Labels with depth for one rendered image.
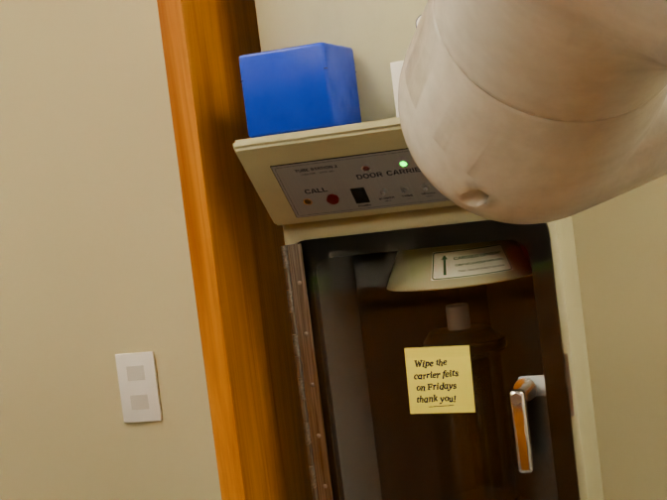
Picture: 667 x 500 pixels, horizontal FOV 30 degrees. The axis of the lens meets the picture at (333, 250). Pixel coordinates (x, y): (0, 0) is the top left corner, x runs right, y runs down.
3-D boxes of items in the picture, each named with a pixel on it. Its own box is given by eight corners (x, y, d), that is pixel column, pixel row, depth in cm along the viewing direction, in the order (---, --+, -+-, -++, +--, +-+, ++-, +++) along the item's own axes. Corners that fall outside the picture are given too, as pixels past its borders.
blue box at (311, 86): (281, 137, 144) (272, 60, 144) (362, 126, 141) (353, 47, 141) (247, 138, 135) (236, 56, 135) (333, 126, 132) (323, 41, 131)
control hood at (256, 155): (280, 224, 146) (269, 140, 146) (555, 193, 135) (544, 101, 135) (241, 232, 135) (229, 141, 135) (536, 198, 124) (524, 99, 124)
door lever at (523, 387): (545, 461, 137) (522, 462, 138) (536, 376, 137) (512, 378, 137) (536, 474, 132) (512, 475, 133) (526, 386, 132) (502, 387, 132)
